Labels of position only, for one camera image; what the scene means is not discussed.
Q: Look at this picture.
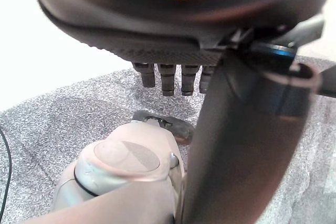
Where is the silver robot leg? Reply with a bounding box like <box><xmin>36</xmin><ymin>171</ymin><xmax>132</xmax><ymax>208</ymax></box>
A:
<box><xmin>23</xmin><ymin>121</ymin><xmax>190</xmax><ymax>224</ymax></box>

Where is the dark robot foot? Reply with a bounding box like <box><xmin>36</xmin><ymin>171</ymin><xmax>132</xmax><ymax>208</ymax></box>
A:
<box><xmin>132</xmin><ymin>110</ymin><xmax>197</xmax><ymax>145</ymax></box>

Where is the thin black cable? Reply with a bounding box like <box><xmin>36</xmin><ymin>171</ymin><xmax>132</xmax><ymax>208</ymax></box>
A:
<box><xmin>0</xmin><ymin>126</ymin><xmax>13</xmax><ymax>210</ymax></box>

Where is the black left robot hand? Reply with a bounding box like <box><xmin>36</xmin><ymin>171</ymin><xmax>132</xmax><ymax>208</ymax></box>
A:
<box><xmin>28</xmin><ymin>0</ymin><xmax>336</xmax><ymax>224</ymax></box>

